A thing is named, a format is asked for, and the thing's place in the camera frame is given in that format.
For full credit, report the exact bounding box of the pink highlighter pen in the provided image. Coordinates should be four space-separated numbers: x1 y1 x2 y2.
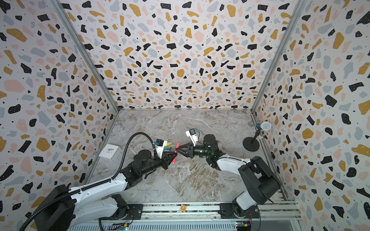
172 141 180 164

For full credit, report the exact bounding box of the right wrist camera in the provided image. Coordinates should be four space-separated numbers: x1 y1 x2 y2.
186 129 199 146

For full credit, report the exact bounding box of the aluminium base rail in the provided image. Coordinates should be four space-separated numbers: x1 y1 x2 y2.
70 201 305 231

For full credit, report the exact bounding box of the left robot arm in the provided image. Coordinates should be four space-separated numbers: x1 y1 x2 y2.
34 150 177 231

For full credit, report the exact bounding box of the orange tag on rail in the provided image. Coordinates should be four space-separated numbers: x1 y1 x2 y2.
180 205 187 212

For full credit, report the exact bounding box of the blue microphone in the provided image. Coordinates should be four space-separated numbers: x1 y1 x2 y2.
254 121 272 131

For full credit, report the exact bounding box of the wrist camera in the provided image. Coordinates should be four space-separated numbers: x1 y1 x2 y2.
186 129 199 146
154 139 168 159

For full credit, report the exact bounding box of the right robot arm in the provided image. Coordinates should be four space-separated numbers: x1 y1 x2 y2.
176 134 281 218

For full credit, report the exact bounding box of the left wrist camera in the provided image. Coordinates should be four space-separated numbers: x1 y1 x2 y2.
154 139 168 159

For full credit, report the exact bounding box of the white small box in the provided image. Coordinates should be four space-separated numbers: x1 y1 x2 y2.
99 144 121 162

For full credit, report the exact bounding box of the black corrugated cable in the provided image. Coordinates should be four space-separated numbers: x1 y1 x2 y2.
18 132 157 231

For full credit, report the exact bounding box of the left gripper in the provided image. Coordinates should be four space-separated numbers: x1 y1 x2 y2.
140 151 178 178

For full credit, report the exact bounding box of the black microphone stand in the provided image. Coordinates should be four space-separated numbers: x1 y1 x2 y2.
242 130 261 152

